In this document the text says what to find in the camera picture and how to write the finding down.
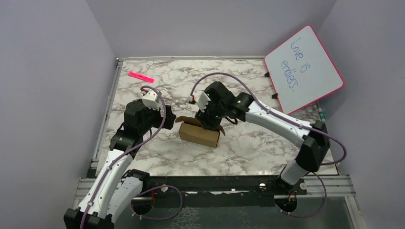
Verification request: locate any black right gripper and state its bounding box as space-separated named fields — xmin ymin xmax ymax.
xmin=194 ymin=98 xmax=227 ymax=132

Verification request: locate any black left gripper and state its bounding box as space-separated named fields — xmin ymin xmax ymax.
xmin=139 ymin=98 xmax=176 ymax=135

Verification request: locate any brown cardboard box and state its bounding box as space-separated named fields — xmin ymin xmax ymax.
xmin=175 ymin=116 xmax=225 ymax=148

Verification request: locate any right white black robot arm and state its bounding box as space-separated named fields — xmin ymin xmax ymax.
xmin=195 ymin=81 xmax=330 ymax=194

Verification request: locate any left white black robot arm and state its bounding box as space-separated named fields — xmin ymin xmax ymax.
xmin=64 ymin=95 xmax=176 ymax=229

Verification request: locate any pink highlighter marker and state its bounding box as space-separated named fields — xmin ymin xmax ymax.
xmin=128 ymin=71 xmax=155 ymax=83

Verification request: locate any pink framed whiteboard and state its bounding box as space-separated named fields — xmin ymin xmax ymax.
xmin=264 ymin=24 xmax=345 ymax=114

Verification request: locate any green capped marker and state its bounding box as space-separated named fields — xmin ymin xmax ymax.
xmin=318 ymin=107 xmax=326 ymax=122

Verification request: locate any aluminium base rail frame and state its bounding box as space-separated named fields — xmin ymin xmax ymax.
xmin=68 ymin=56 xmax=360 ymax=229

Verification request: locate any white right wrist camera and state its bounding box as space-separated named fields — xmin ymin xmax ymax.
xmin=189 ymin=91 xmax=211 ymax=113

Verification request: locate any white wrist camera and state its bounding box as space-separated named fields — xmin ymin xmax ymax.
xmin=142 ymin=90 xmax=160 ymax=110
xmin=189 ymin=91 xmax=211 ymax=113

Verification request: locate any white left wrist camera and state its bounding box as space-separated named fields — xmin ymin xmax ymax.
xmin=142 ymin=90 xmax=160 ymax=110

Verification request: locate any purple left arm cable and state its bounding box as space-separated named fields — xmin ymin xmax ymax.
xmin=79 ymin=85 xmax=183 ymax=229

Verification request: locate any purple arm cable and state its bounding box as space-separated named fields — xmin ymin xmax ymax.
xmin=79 ymin=85 xmax=183 ymax=229
xmin=189 ymin=72 xmax=347 ymax=219

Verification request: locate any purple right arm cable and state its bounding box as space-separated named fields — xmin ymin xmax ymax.
xmin=189 ymin=72 xmax=347 ymax=219

